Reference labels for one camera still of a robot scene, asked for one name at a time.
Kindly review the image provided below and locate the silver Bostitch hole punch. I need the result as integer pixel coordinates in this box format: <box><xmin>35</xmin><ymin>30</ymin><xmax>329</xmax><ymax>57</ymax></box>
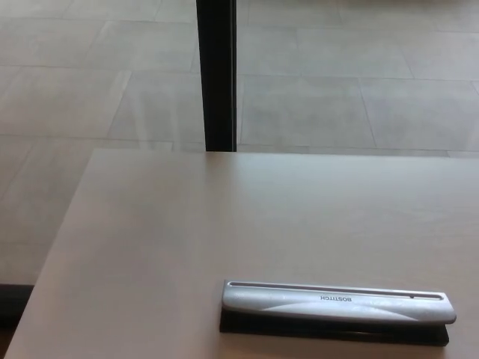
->
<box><xmin>219</xmin><ymin>279</ymin><xmax>458</xmax><ymax>348</ymax></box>

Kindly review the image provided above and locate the black vertical window frame post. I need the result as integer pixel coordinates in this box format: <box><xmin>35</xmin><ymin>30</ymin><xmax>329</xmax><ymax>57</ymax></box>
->
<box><xmin>195</xmin><ymin>0</ymin><xmax>238</xmax><ymax>153</ymax></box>

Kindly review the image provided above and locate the dark baseboard strip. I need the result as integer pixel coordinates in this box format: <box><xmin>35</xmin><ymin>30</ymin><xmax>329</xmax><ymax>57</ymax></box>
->
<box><xmin>0</xmin><ymin>283</ymin><xmax>35</xmax><ymax>331</ymax></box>

